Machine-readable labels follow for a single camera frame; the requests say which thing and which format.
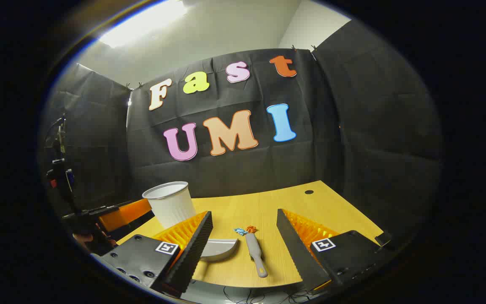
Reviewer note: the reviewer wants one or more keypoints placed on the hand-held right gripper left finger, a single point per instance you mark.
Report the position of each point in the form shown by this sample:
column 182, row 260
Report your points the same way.
column 194, row 253

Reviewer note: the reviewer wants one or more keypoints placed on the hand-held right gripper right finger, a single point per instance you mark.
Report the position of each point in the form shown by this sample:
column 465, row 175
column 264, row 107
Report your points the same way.
column 298, row 253

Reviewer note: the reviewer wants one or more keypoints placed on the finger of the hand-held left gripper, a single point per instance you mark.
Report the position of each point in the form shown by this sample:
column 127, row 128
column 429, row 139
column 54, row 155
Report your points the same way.
column 125, row 215

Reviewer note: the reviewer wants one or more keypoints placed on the grey dustpan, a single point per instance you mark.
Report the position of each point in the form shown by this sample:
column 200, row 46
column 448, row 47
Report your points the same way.
column 220, row 250

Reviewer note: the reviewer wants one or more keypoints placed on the small grey broom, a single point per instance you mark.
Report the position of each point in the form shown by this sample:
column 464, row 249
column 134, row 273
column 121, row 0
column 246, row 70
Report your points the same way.
column 255, row 251

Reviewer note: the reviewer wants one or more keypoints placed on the white ribbed garbage bin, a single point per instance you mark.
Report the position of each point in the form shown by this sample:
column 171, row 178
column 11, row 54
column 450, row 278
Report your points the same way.
column 170, row 207

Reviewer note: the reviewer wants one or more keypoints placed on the blue paper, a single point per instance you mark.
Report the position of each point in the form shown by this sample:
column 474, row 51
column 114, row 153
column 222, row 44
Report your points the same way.
column 240, row 231

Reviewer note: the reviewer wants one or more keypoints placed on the orange paper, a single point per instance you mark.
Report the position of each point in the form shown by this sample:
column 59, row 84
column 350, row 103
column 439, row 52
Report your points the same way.
column 251, row 229

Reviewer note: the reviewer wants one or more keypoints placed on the wooden desktop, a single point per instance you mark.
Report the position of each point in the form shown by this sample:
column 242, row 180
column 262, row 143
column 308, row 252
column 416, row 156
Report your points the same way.
column 243, row 211

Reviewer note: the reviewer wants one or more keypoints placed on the black desk edge clamp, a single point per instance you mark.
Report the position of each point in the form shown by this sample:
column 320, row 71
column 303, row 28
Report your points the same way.
column 383, row 238

